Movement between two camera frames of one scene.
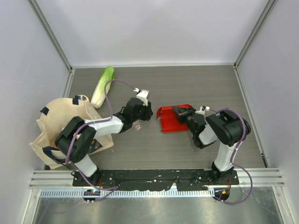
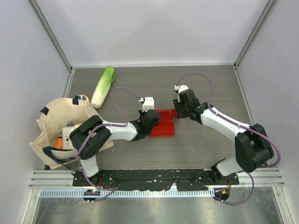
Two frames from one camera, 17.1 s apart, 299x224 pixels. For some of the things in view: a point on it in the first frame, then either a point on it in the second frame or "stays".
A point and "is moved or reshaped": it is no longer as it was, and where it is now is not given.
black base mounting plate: x=152 y=180 stays
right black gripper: x=181 y=111 -> x=177 y=104
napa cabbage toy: x=98 y=94 stays
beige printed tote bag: x=52 y=118 stays
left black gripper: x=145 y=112 -> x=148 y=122
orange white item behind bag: x=83 y=97 stays
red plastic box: x=169 y=120 is moved or reshaped
